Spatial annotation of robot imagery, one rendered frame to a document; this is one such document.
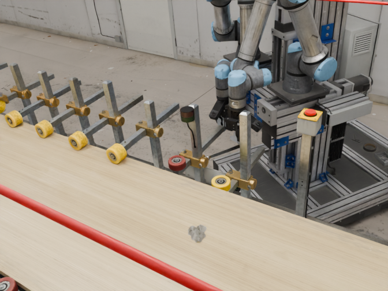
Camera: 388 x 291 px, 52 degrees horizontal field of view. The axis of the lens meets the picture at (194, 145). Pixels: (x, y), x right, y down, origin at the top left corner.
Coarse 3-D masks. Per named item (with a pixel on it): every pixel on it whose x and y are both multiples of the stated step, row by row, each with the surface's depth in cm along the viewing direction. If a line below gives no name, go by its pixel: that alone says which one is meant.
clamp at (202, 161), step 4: (188, 152) 190; (184, 156) 189; (188, 156) 188; (204, 156) 188; (192, 160) 187; (196, 160) 185; (200, 160) 185; (204, 160) 185; (192, 164) 188; (196, 164) 187; (200, 164) 185; (204, 164) 186
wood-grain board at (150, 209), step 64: (0, 128) 218; (64, 192) 168; (128, 192) 165; (192, 192) 162; (0, 256) 141; (64, 256) 139; (192, 256) 134; (256, 256) 132; (320, 256) 130; (384, 256) 128
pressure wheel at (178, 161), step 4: (172, 156) 182; (176, 156) 182; (180, 156) 182; (168, 160) 181; (172, 160) 180; (176, 160) 179; (180, 160) 180; (184, 160) 179; (172, 164) 178; (176, 164) 177; (180, 164) 177; (184, 164) 179; (172, 168) 178; (176, 168) 178; (180, 168) 178; (184, 168) 180
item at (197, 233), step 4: (192, 228) 144; (196, 228) 144; (200, 228) 143; (204, 228) 144; (188, 232) 143; (192, 232) 142; (196, 232) 141; (200, 232) 142; (192, 236) 141; (196, 236) 140; (200, 236) 141; (204, 236) 141; (196, 240) 140; (200, 240) 139
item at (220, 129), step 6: (222, 126) 209; (216, 132) 205; (222, 132) 210; (210, 138) 201; (216, 138) 205; (204, 144) 197; (210, 144) 202; (204, 150) 198; (186, 162) 186; (186, 168) 187; (180, 174) 183
